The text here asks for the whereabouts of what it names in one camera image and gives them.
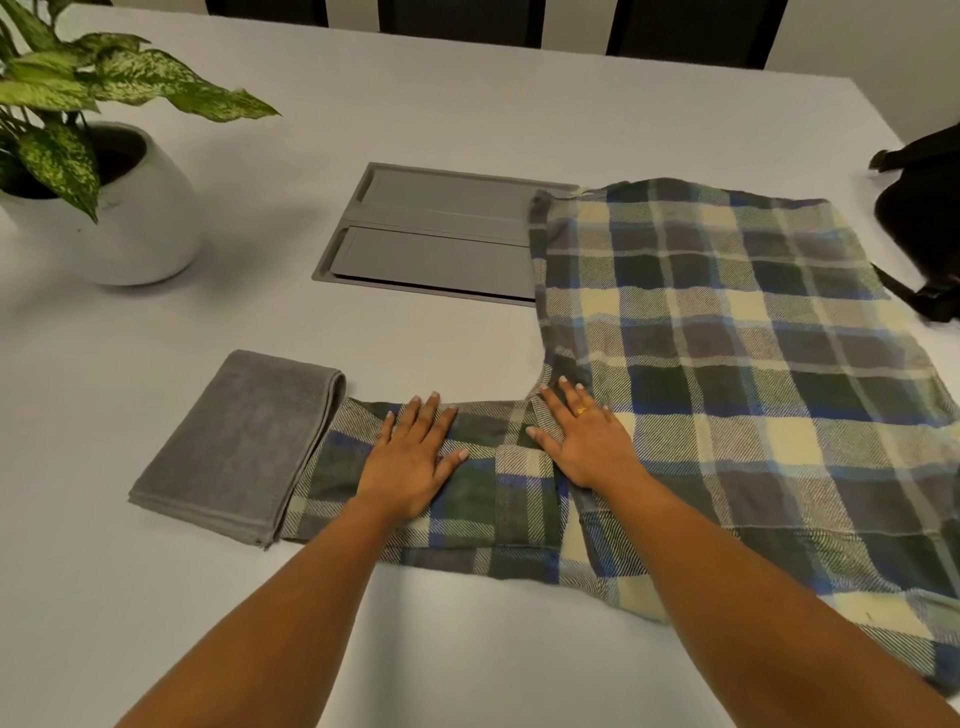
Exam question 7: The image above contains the person's left forearm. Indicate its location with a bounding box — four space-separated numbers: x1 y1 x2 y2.
116 494 421 728

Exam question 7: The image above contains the person's right hand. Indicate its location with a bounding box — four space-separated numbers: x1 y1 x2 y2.
524 376 650 496

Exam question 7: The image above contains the black backpack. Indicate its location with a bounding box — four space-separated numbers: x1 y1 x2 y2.
867 122 960 326

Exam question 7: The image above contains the plaid flannel shirt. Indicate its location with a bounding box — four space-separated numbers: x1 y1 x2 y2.
278 176 960 696

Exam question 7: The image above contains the small variegated table plant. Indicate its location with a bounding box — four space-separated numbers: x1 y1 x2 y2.
0 0 282 225

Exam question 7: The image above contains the black conference chair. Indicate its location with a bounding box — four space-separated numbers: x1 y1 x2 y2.
605 0 791 72
376 0 547 51
203 0 331 29

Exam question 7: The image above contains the grey table cable box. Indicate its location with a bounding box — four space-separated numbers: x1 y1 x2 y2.
311 161 583 308

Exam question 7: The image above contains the person's left hand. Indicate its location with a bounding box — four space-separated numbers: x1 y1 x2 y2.
352 391 472 526

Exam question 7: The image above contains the person's right forearm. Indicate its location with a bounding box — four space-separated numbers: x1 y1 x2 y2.
592 468 960 728

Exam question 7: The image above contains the grey towel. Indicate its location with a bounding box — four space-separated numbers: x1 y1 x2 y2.
127 348 349 551

